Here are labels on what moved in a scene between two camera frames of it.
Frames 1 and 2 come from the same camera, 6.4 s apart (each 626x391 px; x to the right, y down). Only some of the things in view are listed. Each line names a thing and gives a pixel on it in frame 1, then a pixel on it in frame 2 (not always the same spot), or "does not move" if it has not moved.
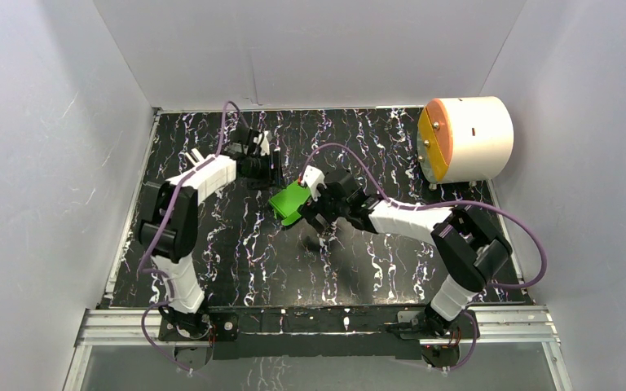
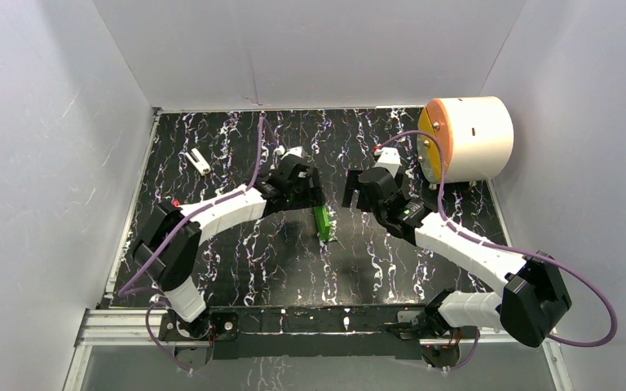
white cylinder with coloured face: [465, 138] does not move
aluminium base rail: [517, 326] does not move
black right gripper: [310, 210] → [353, 183]
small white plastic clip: [196, 155] does not move
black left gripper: [269, 168] → [316, 191]
